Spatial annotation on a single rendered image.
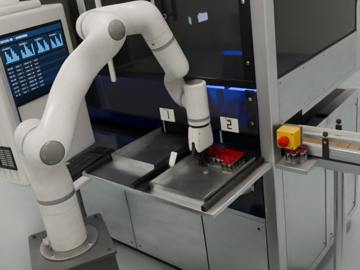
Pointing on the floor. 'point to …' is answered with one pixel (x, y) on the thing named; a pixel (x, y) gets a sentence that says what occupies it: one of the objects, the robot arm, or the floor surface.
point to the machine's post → (269, 127)
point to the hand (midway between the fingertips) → (204, 159)
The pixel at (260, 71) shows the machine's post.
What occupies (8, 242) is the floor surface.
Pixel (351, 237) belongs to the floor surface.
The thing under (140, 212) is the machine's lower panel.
